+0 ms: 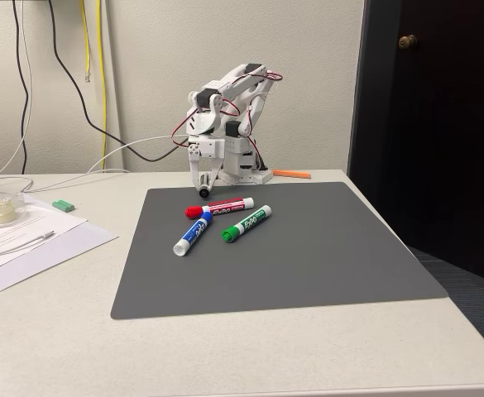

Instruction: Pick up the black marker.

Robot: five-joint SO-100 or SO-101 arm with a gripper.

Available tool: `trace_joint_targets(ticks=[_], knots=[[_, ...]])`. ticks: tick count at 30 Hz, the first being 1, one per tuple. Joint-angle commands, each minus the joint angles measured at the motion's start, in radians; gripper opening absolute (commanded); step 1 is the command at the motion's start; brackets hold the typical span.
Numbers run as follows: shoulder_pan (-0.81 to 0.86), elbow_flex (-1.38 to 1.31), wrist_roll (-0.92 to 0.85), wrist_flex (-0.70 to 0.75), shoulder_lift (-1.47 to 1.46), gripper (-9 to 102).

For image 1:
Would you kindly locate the black dry erase marker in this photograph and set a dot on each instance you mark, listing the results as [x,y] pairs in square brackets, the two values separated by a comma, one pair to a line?
[204,184]

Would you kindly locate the red dry erase marker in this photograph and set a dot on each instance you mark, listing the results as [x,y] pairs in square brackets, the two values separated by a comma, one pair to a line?
[225,206]

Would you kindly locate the green dry erase marker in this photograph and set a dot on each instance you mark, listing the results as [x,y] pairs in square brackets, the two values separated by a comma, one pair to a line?
[247,223]

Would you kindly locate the blue dry erase marker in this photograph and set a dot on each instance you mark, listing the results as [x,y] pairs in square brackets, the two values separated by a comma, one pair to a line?
[194,234]

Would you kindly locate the orange stick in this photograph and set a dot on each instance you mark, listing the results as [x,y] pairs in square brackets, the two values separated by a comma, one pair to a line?
[291,174]

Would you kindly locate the grey mat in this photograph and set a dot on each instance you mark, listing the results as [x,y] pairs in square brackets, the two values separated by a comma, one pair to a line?
[308,256]

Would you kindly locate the green eraser block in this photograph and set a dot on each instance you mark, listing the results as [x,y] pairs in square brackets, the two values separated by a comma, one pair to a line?
[63,205]

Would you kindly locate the white paper stack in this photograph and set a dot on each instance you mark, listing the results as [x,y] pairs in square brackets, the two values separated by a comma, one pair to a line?
[72,248]

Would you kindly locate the white printed paper sheet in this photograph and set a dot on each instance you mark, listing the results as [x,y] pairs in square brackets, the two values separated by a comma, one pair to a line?
[55,221]

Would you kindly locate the brass door knob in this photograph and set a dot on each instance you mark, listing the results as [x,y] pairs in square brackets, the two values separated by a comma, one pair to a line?
[407,41]

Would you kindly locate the dark door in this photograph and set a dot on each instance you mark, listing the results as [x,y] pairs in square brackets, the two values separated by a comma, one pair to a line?
[444,144]

